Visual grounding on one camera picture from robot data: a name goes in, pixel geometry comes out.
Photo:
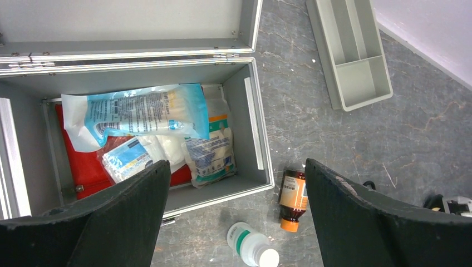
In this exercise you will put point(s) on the blue white gauze packet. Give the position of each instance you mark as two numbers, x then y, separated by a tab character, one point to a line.
171	110

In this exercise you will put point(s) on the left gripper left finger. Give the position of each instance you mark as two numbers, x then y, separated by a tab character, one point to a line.
117	226

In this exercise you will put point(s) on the brown medicine bottle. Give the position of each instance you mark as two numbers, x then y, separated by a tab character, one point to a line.
293	200

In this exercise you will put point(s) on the bandage box packet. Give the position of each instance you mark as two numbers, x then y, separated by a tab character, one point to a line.
212	160

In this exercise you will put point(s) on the clear white plastic bottle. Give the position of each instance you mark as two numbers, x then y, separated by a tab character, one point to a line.
251	246

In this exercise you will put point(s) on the black scissors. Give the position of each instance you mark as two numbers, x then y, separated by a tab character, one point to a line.
456	209

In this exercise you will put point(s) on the red first aid pouch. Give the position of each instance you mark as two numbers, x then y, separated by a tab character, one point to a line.
88	173

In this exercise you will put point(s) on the white gauze pad bag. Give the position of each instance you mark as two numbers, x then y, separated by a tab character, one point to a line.
166	148

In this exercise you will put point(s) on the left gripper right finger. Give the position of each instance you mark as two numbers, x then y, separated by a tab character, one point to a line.
358	226

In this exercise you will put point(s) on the blue plasters bag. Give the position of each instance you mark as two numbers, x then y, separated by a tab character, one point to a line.
126	159

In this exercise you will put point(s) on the grey divider tray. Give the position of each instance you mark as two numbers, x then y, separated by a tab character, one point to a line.
350	52

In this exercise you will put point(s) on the grey metal case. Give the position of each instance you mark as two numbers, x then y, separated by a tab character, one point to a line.
93	92

